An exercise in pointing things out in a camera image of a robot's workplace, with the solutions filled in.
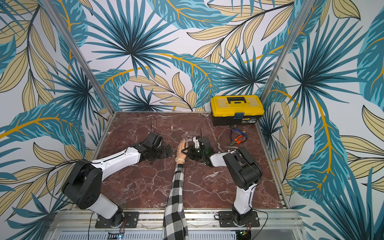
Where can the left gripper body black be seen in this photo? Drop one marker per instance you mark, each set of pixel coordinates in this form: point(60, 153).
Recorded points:
point(160, 152)

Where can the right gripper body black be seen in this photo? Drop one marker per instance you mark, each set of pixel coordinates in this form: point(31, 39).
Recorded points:
point(192, 150)

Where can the checkered sleeve forearm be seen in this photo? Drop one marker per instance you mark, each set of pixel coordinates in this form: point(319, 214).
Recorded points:
point(175, 207)

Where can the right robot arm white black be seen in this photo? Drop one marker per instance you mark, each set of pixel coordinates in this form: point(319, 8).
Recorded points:
point(245, 172)

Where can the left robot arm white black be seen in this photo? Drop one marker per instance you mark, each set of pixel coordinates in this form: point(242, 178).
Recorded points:
point(83, 185)

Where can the mannequin hand beige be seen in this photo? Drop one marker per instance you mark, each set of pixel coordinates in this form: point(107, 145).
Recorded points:
point(181, 146)

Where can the blue orange pliers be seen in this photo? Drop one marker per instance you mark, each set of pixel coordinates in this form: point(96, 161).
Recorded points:
point(237, 137)

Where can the yellow black toolbox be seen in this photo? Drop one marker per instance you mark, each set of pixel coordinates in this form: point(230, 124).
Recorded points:
point(236, 110)

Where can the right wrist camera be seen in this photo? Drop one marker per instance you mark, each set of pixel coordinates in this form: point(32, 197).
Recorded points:
point(196, 142)

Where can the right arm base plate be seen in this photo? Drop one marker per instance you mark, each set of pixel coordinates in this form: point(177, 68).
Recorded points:
point(231, 219)

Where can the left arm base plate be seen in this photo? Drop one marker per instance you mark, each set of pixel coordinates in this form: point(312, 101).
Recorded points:
point(126, 220)

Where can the aluminium front rail frame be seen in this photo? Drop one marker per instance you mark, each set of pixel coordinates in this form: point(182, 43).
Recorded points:
point(192, 224)

